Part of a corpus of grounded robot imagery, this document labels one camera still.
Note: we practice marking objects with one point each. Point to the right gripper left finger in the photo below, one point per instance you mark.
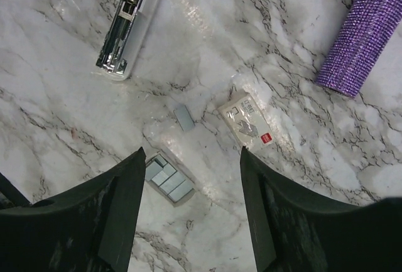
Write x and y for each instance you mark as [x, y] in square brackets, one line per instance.
[89, 227]

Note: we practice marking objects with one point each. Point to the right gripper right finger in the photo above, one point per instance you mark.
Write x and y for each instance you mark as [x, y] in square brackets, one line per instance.
[296, 229]

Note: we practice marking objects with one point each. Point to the grey staple strips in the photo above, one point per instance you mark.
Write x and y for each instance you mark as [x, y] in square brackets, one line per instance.
[170, 177]

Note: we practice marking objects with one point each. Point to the small staple box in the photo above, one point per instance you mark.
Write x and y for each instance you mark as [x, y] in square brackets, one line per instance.
[246, 121]

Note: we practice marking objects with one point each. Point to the single grey staple strip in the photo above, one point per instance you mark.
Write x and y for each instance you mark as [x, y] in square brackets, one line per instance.
[184, 118]

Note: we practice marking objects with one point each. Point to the grey green stapler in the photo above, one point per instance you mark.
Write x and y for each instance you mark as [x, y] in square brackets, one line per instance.
[125, 37]

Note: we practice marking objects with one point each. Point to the purple glitter microphone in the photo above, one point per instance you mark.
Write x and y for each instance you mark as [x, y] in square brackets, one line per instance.
[365, 32]

